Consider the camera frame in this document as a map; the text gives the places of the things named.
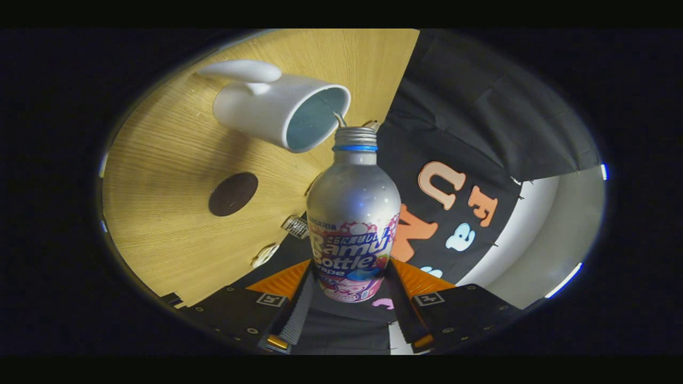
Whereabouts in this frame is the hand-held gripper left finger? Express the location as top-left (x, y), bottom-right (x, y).
top-left (187, 260), bottom-right (313, 354)

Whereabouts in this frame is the white compartment dish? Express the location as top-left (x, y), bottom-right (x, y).
top-left (251, 243), bottom-right (281, 269)

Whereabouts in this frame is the metal wire utensil holder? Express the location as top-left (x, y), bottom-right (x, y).
top-left (281, 214), bottom-right (310, 239)

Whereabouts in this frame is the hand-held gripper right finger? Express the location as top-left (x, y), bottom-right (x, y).
top-left (387, 259), bottom-right (523, 354)

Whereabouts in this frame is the black backdrop cloth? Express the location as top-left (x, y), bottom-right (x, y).
top-left (235, 29), bottom-right (601, 355)

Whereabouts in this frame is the wooden table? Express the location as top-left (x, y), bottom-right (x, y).
top-left (101, 29), bottom-right (420, 307)

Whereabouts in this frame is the dark brown round coaster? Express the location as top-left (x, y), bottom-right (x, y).
top-left (208, 172), bottom-right (259, 217)

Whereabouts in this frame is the white ceramic cup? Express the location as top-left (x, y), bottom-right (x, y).
top-left (197, 59), bottom-right (352, 154)

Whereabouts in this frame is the silver juice bottle printed label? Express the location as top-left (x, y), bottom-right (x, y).
top-left (306, 127), bottom-right (402, 303)

